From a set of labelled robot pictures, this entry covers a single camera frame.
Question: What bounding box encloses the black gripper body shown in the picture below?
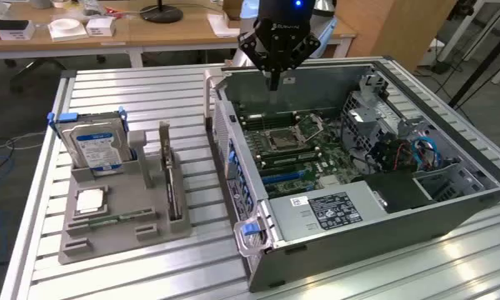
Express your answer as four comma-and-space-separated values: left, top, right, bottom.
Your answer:
253, 0, 315, 72

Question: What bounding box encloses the green graphics card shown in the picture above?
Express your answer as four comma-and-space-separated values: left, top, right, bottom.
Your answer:
157, 121, 183, 223

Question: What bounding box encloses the white paper booklet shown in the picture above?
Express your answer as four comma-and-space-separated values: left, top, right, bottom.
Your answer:
206, 12, 241, 38

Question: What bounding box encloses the open cardboard box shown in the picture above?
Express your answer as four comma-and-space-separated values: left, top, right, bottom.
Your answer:
222, 0, 245, 21

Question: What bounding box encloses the wooden desk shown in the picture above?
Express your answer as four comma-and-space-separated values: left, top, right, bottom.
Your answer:
0, 0, 357, 61

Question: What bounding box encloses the wooden cabinet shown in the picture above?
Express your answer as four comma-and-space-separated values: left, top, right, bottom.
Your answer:
345, 0, 458, 74

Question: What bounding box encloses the black RAM slot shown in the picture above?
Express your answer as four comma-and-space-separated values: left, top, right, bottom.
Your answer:
242, 120, 298, 131
241, 112, 297, 123

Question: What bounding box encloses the black lamp base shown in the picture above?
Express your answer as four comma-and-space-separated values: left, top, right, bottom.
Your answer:
139, 0, 183, 23

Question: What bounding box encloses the metal socket cover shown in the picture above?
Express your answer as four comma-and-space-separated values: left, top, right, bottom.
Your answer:
294, 112, 327, 140

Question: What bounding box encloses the metal disk bay cage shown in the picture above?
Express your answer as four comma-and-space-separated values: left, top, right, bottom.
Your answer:
341, 90, 401, 151

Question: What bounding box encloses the CPU socket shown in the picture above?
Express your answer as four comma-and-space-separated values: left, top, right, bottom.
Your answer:
265, 128, 307, 154

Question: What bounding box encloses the green motherboard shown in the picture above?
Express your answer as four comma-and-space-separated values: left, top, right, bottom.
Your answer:
234, 106, 358, 199

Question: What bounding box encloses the small white box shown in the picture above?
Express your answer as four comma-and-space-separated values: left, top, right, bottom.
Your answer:
85, 17, 117, 37

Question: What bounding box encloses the blue expansion slot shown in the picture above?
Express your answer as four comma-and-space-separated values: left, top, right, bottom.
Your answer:
261, 170, 307, 185

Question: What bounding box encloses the black stand pole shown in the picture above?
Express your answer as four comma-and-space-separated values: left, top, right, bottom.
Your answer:
448, 0, 500, 109

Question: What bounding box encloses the silver chipset heatsink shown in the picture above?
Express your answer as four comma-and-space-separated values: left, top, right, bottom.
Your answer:
318, 175, 342, 188

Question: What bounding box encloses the hard disk with blue carrier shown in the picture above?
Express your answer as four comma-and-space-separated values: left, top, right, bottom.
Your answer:
45, 106, 137, 172

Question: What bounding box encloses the grey power supply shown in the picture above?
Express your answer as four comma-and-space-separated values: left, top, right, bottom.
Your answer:
267, 181, 388, 243

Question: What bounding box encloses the black chair base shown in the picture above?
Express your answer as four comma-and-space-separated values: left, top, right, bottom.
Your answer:
9, 56, 67, 93

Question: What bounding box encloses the grey plastic parts rack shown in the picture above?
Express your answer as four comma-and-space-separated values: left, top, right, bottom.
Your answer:
55, 130, 191, 266

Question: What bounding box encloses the white box with black top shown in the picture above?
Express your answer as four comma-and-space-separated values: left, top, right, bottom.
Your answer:
0, 19, 37, 41

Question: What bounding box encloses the silver CPU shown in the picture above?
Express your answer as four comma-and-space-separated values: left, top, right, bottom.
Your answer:
74, 189, 105, 211

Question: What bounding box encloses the green RAM stick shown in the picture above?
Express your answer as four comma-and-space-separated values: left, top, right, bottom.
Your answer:
86, 209, 149, 228

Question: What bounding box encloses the dark grey PC case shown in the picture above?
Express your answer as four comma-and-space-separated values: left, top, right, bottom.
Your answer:
202, 57, 500, 294

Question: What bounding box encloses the red wire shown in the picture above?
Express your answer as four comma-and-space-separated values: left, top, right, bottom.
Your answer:
393, 146, 409, 171

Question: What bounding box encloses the blue wire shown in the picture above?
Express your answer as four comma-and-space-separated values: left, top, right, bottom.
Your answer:
412, 136, 442, 171

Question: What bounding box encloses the white floor cable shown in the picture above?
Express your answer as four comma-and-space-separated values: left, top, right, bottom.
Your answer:
0, 132, 46, 151

